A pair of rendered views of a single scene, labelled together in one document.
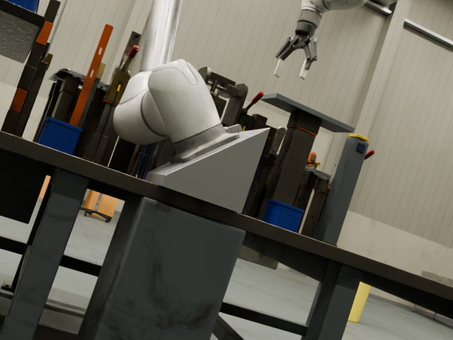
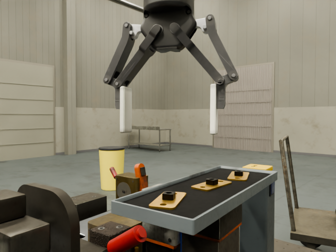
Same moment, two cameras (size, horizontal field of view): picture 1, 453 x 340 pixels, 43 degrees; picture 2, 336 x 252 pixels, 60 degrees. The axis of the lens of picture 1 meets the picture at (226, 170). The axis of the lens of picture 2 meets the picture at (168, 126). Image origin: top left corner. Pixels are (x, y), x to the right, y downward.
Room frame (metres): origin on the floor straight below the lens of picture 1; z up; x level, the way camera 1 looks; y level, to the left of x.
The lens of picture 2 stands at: (1.82, 0.12, 1.29)
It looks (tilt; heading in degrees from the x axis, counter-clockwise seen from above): 2 degrees down; 328
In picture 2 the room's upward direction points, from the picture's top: straight up
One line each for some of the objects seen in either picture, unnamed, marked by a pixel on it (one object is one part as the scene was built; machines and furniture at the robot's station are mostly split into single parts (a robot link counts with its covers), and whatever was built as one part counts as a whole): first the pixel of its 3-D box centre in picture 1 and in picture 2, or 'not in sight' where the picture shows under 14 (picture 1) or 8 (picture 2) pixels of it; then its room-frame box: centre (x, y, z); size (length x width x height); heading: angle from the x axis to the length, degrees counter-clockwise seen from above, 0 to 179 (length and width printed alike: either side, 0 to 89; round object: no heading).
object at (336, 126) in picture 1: (307, 113); (211, 188); (2.22, -0.23, 1.16); 0.37 x 0.14 x 0.02; 113
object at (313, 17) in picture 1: (309, 19); not in sight; (2.19, -0.11, 1.50); 0.09 x 0.09 x 0.06
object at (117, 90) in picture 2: not in sight; (115, 93); (2.25, -0.06, 1.32); 0.03 x 0.01 x 0.05; 42
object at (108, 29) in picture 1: (86, 89); not in sight; (2.08, 0.58, 0.95); 0.03 x 0.01 x 0.50; 113
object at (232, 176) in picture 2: not in sight; (238, 173); (2.25, -0.33, 1.17); 0.08 x 0.04 x 0.01; 128
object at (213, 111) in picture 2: (305, 69); (214, 109); (2.13, -0.16, 1.30); 0.03 x 0.01 x 0.07; 132
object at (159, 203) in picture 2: not in sight; (168, 196); (2.19, -0.11, 1.17); 0.08 x 0.04 x 0.01; 132
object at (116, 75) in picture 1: (106, 118); not in sight; (2.10, 0.47, 0.87); 0.10 x 0.07 x 0.35; 23
